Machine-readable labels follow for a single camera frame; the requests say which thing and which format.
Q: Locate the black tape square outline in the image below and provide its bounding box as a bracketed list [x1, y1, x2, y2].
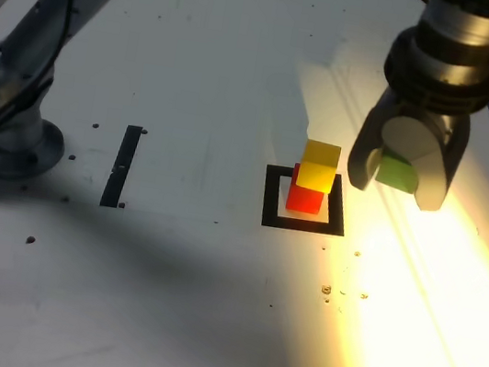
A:
[257, 162, 355, 240]

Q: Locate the black tape strip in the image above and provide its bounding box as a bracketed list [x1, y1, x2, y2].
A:
[98, 121, 143, 212]

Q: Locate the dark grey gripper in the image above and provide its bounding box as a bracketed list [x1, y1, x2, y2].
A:
[343, 83, 476, 217]

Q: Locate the yellow cube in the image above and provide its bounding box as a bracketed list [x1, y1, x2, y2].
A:
[294, 138, 343, 195]

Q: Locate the green cube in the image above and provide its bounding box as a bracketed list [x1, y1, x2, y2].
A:
[372, 147, 422, 196]

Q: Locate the red cube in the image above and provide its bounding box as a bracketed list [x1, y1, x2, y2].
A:
[284, 161, 330, 217]

